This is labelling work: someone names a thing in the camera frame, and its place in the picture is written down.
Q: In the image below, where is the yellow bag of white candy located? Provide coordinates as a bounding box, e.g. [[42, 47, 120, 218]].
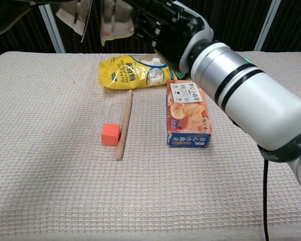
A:
[[98, 53, 179, 90]]

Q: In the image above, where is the black cable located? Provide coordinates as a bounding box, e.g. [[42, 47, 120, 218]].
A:
[[263, 159, 270, 241]]

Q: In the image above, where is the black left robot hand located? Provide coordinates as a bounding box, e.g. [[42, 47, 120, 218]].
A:
[[0, 0, 40, 37]]

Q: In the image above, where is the orange cookie box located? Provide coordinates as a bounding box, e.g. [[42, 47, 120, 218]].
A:
[[166, 80, 213, 149]]

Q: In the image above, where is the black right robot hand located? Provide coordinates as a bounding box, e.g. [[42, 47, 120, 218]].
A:
[[129, 0, 214, 74]]

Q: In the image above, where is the beige waffle tablecloth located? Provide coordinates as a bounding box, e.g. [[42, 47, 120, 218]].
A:
[[0, 51, 301, 241]]

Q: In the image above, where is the black strap with lettering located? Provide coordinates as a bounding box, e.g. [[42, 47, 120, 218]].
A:
[[256, 126, 301, 163]]

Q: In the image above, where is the wooden stick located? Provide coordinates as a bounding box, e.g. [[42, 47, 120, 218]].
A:
[[114, 89, 133, 161]]

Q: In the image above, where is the orange cube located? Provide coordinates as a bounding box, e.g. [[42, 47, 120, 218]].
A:
[[101, 123, 121, 146]]

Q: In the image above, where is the grey metal frame post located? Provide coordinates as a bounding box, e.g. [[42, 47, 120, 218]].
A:
[[254, 0, 282, 52], [38, 4, 66, 54]]

